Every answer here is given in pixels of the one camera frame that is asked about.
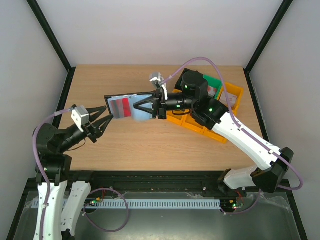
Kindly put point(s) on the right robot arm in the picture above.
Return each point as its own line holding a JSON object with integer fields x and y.
{"x": 271, "y": 162}

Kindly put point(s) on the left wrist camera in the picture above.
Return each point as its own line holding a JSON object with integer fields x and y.
{"x": 80, "y": 117}

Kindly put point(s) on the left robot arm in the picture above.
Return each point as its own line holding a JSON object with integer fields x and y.
{"x": 56, "y": 135}

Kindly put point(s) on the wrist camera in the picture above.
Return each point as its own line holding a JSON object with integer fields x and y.
{"x": 80, "y": 117}
{"x": 158, "y": 81}

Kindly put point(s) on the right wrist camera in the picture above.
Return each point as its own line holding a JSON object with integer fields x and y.
{"x": 158, "y": 81}

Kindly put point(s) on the white red circle card stack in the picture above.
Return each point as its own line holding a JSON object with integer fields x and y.
{"x": 212, "y": 91}

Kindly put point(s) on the yellow bin back right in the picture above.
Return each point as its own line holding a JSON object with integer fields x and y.
{"x": 235, "y": 94}

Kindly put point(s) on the black bin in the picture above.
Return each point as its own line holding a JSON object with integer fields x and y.
{"x": 178, "y": 85}

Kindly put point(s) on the yellow bin front left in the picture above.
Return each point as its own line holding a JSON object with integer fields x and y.
{"x": 175, "y": 119}

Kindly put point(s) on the right frame post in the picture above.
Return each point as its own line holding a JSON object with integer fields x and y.
{"x": 279, "y": 15}

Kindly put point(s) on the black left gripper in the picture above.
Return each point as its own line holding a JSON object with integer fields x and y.
{"x": 93, "y": 128}

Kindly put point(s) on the white pink card stack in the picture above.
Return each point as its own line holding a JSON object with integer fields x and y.
{"x": 229, "y": 100}

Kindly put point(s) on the left frame post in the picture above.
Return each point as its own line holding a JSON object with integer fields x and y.
{"x": 42, "y": 20}

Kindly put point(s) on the yellow bin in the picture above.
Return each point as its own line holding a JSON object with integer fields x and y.
{"x": 175, "y": 119}
{"x": 212, "y": 135}
{"x": 190, "y": 124}
{"x": 235, "y": 94}

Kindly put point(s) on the frame post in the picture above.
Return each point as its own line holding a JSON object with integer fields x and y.
{"x": 42, "y": 20}
{"x": 279, "y": 15}

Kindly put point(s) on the red card in holder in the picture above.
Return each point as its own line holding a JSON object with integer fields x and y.
{"x": 120, "y": 108}

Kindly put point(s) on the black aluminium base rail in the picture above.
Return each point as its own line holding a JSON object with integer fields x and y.
{"x": 207, "y": 183}

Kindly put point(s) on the black leather card holder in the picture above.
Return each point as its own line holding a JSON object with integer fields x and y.
{"x": 131, "y": 97}

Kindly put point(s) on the yellow bin front middle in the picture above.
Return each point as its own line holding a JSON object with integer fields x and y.
{"x": 190, "y": 124}

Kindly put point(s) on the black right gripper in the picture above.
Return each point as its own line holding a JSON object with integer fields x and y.
{"x": 160, "y": 104}

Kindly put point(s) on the slotted cable duct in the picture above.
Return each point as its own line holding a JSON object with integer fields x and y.
{"x": 197, "y": 204}

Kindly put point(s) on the yellow bin front right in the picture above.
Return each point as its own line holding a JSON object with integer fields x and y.
{"x": 212, "y": 135}

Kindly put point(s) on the green bin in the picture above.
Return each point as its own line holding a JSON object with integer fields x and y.
{"x": 215, "y": 83}

